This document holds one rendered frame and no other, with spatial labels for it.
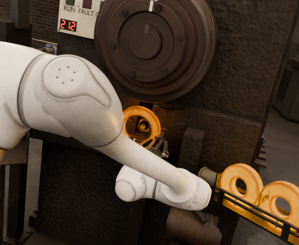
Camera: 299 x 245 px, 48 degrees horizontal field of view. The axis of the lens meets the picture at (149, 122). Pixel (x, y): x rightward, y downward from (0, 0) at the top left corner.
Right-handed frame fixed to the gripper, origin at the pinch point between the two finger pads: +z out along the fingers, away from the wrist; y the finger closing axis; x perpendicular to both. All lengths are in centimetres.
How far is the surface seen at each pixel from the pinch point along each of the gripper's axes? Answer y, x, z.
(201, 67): 9.9, 31.7, 0.8
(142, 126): -10.4, -1.4, 8.9
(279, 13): 32, 54, 18
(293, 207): 49, 3, -28
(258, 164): 61, -74, 149
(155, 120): -3.8, 6.7, 0.4
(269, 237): 69, -80, 65
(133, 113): -13.0, 7.5, 0.3
